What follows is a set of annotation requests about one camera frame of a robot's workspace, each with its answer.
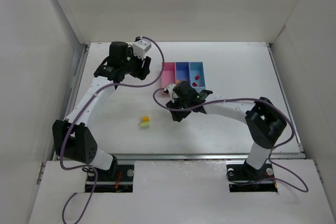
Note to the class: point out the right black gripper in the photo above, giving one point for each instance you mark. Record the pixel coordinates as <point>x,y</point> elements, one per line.
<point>177,108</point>

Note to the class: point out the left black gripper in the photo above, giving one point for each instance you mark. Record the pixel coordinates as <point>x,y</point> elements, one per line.
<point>142,66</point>

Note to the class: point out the green orange lego piece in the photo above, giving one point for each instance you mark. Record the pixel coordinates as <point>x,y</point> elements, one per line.
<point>145,121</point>

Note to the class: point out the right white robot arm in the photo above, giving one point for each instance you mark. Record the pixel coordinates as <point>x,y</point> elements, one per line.
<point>264,121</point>

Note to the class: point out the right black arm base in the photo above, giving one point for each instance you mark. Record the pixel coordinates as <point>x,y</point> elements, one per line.
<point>245,179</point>

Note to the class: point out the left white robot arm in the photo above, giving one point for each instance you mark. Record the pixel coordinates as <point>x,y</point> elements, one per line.
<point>72,136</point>

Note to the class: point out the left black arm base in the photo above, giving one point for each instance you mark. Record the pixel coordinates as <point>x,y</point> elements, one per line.
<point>118,181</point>

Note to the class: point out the pink container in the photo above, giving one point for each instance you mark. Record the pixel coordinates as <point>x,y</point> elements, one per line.
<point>169,74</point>

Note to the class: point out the light blue container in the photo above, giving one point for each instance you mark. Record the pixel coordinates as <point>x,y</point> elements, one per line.
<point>196,68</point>

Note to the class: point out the dark blue container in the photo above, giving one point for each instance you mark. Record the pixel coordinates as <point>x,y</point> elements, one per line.
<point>182,71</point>

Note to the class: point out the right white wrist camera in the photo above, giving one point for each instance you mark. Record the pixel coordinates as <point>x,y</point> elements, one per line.
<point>169,92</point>

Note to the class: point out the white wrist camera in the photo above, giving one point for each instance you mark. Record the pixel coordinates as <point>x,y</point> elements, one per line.
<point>169,92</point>
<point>140,47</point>

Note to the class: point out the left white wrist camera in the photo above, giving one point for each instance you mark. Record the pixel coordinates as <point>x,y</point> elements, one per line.
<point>140,47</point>

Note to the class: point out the aluminium rail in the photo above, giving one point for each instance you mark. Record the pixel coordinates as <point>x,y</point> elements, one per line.
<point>160,157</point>

